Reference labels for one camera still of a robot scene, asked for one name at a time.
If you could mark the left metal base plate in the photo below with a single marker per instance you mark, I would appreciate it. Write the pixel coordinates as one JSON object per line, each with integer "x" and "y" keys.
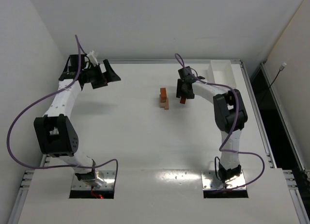
{"x": 104, "y": 181}

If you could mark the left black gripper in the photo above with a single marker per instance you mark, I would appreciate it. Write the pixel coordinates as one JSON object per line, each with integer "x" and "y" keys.
{"x": 99, "y": 76}

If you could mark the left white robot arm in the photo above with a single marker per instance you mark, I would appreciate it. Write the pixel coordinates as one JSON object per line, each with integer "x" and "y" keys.
{"x": 55, "y": 133}

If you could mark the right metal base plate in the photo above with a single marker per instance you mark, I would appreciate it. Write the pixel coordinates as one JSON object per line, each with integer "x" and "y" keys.
{"x": 211, "y": 183}

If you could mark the white perforated plastic box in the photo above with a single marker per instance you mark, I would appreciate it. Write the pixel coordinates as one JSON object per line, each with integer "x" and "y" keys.
{"x": 221, "y": 72}

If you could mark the dark red wedge block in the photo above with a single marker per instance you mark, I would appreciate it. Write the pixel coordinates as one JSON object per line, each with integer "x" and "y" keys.
{"x": 182, "y": 100}

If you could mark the light long wood block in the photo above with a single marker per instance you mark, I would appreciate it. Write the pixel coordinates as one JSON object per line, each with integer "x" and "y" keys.
{"x": 166, "y": 105}
{"x": 162, "y": 102}

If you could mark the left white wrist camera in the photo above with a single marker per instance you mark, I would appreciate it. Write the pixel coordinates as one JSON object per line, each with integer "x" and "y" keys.
{"x": 92, "y": 55}

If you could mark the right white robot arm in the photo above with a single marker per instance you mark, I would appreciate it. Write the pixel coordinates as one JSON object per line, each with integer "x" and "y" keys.
{"x": 230, "y": 117}

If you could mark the metal base plate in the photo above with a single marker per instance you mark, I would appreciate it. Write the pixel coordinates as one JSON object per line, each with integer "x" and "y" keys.
{"x": 211, "y": 183}
{"x": 104, "y": 181}

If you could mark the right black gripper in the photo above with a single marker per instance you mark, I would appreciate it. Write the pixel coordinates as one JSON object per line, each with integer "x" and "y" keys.
{"x": 184, "y": 92}

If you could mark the reddish arch wood block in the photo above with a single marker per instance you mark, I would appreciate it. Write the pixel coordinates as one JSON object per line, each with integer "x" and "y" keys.
{"x": 163, "y": 94}

